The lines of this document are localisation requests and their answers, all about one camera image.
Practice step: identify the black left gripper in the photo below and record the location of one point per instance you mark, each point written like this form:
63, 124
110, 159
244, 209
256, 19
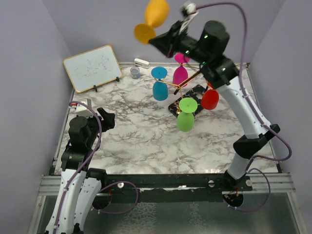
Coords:
108, 122

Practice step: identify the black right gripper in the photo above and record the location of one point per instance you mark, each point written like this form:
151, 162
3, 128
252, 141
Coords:
168, 42

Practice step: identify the yellow wine glass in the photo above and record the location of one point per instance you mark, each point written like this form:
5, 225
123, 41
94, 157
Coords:
155, 15

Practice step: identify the red wine glass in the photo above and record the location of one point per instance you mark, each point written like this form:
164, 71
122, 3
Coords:
210, 99

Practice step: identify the green wine glass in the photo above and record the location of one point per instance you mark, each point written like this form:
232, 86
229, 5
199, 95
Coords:
185, 120

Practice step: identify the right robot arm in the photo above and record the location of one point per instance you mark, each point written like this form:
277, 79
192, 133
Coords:
222, 74

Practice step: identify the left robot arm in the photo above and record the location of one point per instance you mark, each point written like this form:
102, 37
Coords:
79, 183

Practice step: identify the pink wine glass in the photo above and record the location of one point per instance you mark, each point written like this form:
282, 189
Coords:
180, 74

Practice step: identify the blue wine glass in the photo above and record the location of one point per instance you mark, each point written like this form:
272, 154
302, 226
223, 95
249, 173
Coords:
160, 90

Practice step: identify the black marble rack base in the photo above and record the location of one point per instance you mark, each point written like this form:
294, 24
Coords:
195, 93

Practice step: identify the white eraser block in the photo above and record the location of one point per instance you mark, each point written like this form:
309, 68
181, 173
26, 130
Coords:
141, 63

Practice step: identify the small clear plastic jar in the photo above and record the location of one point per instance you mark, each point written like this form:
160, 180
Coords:
135, 72

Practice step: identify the small whiteboard with stand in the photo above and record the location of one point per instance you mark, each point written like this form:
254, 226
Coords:
92, 69

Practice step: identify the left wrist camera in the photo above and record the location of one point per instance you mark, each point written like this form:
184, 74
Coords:
84, 110

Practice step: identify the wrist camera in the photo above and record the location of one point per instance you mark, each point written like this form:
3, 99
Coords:
188, 8
84, 110

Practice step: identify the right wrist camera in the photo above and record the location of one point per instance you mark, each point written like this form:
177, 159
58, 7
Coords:
188, 8

